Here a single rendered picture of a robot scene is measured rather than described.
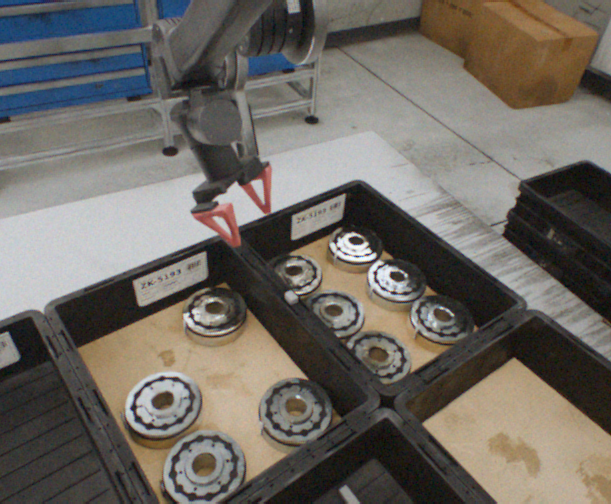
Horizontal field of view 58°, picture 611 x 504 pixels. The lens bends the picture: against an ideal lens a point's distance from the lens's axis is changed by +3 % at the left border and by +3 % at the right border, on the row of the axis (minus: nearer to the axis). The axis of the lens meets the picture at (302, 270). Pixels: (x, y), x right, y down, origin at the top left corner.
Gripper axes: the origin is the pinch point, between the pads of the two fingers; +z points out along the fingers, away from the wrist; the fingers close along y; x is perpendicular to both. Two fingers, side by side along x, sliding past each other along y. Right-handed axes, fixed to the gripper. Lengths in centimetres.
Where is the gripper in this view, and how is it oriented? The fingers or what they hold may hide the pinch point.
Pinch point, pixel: (251, 224)
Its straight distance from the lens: 85.5
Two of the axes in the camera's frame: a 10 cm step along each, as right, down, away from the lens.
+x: -8.1, 0.8, 5.8
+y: 4.4, -5.8, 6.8
